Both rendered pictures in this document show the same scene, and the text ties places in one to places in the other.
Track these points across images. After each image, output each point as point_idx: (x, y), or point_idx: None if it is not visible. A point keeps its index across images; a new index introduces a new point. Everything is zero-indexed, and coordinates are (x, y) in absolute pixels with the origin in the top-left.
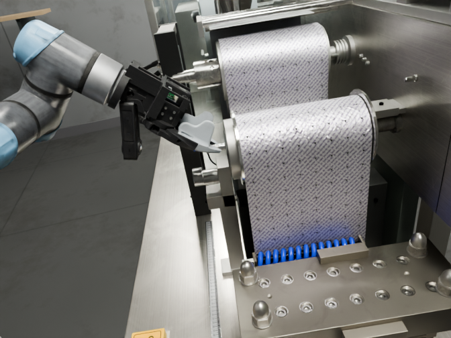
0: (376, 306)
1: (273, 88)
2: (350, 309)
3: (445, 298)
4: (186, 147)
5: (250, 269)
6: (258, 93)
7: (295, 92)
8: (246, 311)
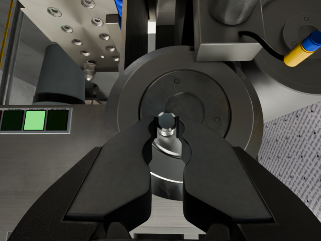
0: (63, 37)
1: (300, 164)
2: (52, 22)
3: (83, 63)
4: (73, 168)
5: None
6: (319, 160)
7: (279, 153)
8: None
